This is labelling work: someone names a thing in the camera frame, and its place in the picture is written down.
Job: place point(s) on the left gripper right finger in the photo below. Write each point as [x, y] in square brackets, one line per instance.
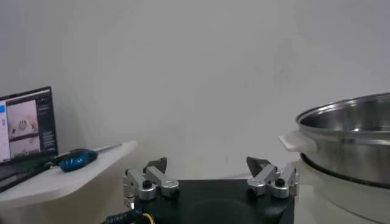
[266, 175]

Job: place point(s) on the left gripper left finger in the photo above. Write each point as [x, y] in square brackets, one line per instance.
[158, 178]

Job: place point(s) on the stainless steel steamer basket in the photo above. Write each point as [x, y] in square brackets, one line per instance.
[350, 152]

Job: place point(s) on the white side table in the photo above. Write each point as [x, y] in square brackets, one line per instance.
[76, 179]

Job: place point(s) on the white electric pot base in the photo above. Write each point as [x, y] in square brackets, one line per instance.
[350, 198]

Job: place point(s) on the black laptop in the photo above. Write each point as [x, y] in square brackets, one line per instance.
[27, 128]

